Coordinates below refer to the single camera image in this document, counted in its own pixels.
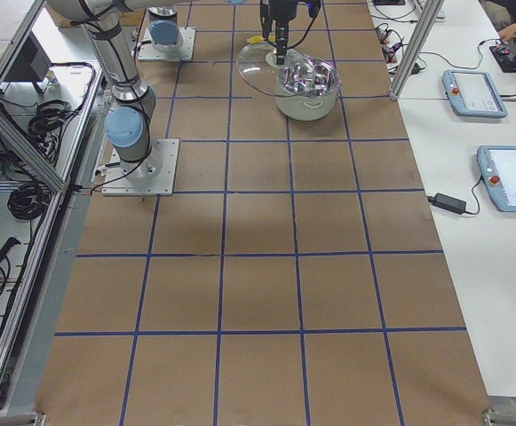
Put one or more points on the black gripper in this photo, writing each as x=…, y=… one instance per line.
x=281, y=10

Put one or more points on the yellow corn cob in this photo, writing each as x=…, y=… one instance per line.
x=255, y=39

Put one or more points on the glass pot lid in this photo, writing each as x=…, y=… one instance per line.
x=256, y=64

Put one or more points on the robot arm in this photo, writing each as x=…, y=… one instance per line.
x=163, y=28
x=127, y=126

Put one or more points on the pale green cooking pot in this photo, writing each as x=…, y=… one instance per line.
x=306, y=90

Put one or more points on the far teach pendant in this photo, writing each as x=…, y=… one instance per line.
x=473, y=94

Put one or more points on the teach pendant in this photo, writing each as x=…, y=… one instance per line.
x=473, y=94
x=497, y=166

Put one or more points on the black power adapter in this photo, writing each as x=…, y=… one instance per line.
x=448, y=203

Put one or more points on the near teach pendant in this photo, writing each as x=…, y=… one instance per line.
x=497, y=166

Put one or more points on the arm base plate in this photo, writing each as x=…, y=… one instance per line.
x=182, y=49
x=155, y=175

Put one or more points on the aluminium frame post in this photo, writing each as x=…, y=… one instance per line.
x=415, y=45

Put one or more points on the aluminium frame rail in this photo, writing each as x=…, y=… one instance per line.
x=39, y=263

